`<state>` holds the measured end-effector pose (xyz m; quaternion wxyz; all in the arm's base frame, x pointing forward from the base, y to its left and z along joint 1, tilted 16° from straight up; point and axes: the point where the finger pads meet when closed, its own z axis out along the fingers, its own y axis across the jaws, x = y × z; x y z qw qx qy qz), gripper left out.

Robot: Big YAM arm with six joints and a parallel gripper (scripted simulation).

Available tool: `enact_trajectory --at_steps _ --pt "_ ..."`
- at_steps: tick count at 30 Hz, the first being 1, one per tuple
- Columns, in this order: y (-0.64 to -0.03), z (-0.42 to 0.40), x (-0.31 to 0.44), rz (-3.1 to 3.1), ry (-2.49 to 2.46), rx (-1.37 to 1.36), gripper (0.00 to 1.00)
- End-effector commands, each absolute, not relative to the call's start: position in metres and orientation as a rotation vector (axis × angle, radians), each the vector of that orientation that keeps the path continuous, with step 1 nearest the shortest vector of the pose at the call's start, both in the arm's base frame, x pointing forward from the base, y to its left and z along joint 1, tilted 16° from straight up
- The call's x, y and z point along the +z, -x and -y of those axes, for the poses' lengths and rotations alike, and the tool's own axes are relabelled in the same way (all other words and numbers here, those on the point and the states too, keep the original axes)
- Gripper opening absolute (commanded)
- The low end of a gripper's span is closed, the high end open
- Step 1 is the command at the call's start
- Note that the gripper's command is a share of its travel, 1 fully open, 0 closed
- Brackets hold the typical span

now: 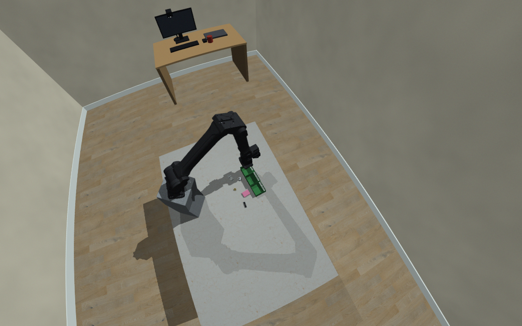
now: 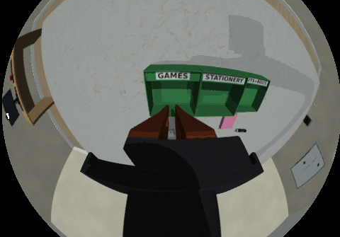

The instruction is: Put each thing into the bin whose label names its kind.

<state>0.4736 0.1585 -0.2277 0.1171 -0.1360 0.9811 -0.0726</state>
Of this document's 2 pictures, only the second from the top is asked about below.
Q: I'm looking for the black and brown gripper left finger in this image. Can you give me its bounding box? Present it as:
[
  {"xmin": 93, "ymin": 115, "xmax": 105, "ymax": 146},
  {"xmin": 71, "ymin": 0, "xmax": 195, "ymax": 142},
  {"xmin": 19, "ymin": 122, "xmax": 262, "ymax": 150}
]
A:
[{"xmin": 127, "ymin": 105, "xmax": 169, "ymax": 139}]

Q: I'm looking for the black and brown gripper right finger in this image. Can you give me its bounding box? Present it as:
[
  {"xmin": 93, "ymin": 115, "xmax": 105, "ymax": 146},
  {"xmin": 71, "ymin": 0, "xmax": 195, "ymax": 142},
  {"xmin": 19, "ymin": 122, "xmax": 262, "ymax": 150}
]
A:
[{"xmin": 175, "ymin": 105, "xmax": 217, "ymax": 139}]

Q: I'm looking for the white domino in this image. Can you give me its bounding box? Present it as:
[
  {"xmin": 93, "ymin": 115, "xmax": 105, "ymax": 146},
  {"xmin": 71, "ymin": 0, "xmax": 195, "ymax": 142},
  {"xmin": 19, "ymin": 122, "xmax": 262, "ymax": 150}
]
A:
[{"xmin": 168, "ymin": 129, "xmax": 174, "ymax": 137}]

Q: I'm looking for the green rack of bins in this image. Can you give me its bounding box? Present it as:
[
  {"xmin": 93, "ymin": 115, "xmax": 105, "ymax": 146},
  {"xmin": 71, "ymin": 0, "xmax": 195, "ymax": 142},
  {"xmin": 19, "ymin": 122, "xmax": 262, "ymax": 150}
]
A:
[{"xmin": 143, "ymin": 64, "xmax": 271, "ymax": 117}]

